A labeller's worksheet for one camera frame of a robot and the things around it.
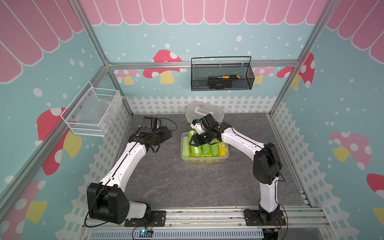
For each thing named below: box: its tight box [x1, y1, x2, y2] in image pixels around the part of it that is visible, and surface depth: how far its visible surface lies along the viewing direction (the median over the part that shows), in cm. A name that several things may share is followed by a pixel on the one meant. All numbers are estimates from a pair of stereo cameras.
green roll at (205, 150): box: [201, 143, 211, 157], surface depth 91 cm
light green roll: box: [182, 136, 190, 158], surface depth 92 cm
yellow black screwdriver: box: [218, 75, 241, 79], surface depth 93 cm
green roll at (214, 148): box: [210, 138, 219, 157], surface depth 93 cm
